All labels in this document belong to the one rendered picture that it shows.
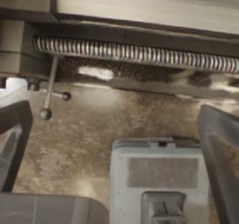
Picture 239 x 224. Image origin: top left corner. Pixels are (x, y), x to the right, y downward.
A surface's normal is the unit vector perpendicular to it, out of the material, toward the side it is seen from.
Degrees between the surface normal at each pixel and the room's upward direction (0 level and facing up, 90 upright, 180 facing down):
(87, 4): 36
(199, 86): 0
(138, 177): 0
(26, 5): 0
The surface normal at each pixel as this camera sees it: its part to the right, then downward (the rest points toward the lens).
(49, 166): 0.00, 0.07
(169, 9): -0.07, 0.64
